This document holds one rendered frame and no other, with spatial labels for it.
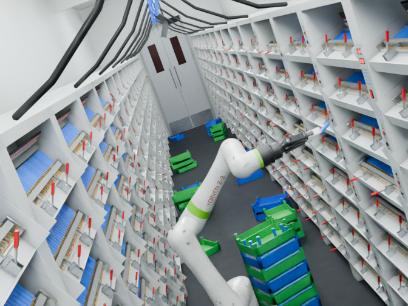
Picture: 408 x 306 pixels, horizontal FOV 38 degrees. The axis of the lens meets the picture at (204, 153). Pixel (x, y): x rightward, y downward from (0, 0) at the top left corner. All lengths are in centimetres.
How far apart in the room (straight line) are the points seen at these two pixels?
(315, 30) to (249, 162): 71
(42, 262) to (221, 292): 142
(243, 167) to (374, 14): 84
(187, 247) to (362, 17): 124
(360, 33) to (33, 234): 131
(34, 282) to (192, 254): 132
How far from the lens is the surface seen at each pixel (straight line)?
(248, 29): 492
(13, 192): 145
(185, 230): 270
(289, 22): 354
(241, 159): 256
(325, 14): 287
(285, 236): 356
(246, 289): 290
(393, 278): 319
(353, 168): 297
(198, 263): 272
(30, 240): 146
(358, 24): 217
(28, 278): 149
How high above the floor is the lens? 179
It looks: 11 degrees down
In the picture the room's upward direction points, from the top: 20 degrees counter-clockwise
